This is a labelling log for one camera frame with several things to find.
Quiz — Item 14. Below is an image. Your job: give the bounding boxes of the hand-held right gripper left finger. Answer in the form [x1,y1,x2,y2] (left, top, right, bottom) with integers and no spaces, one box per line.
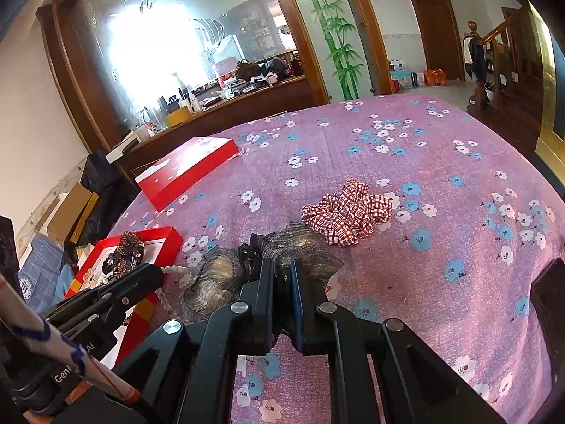
[112,256,278,424]

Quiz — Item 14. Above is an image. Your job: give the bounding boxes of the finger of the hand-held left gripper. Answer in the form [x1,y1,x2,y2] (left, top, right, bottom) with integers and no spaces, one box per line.
[98,263,166,305]
[44,290,142,333]

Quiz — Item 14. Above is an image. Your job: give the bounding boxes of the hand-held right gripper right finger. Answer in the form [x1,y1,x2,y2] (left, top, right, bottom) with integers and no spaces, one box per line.
[289,258,508,424]

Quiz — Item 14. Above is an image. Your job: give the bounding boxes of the white pearl bracelet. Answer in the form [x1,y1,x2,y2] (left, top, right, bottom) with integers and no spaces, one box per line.
[156,264,192,316]

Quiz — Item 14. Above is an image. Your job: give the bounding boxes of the red jewelry box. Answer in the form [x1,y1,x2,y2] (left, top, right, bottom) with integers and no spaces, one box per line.
[64,226,184,365]

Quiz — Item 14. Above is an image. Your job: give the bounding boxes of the dark beaded brooch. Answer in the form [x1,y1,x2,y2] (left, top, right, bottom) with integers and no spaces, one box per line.
[101,232,146,281]

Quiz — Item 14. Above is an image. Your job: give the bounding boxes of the blue checked bag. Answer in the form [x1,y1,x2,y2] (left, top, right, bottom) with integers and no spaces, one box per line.
[18,235,73,305]

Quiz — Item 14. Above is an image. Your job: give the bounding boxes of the cardboard box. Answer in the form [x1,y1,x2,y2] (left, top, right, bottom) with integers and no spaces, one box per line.
[46,182,99,246]

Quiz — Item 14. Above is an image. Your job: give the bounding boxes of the black bag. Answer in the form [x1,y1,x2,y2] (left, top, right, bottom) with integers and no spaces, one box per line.
[79,150,137,230]

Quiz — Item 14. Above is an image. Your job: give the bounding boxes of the red plaid scrunchie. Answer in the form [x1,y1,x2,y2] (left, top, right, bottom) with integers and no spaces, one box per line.
[301,179,393,246]

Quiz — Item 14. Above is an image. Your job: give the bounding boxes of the red box lid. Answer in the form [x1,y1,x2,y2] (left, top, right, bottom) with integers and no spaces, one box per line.
[133,137,239,213]

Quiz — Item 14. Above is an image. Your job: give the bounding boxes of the clear glass pitcher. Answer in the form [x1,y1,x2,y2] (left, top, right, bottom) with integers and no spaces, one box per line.
[139,107,160,135]

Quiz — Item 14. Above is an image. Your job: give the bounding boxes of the yellow box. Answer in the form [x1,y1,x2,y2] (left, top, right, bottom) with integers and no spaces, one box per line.
[165,110,194,128]

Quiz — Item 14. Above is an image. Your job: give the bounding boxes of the wooden counter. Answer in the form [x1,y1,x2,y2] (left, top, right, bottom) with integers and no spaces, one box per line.
[106,75,329,177]

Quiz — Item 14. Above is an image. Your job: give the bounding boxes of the brown handbag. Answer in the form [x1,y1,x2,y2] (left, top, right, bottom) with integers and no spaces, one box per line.
[234,59,263,82]

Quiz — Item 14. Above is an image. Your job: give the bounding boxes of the wood framed glass partition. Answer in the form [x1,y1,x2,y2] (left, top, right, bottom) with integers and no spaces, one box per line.
[37,0,329,142]

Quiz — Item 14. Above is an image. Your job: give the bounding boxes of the black smartphone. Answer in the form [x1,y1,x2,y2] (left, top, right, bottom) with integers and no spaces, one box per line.
[530,258,565,341]

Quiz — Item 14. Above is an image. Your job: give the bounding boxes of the white and blue boxes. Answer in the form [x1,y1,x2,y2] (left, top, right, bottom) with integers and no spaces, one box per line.
[388,59,420,93]

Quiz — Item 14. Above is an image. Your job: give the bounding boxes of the bamboo painted glass panel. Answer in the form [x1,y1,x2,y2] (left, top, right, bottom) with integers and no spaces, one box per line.
[278,0,389,102]

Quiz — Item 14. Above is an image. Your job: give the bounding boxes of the wooden stair railing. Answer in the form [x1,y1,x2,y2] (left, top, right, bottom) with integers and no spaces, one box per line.
[465,2,543,124]

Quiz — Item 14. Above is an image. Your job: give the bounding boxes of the dark and white jacket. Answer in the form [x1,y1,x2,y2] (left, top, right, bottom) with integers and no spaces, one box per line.
[463,35,485,82]

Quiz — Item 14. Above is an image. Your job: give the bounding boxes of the brown wooden door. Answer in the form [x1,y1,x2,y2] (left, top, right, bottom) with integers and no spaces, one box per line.
[405,0,466,82]

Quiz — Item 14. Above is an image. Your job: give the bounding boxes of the white striped strap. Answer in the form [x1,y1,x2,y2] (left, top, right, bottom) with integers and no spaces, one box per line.
[0,271,143,405]

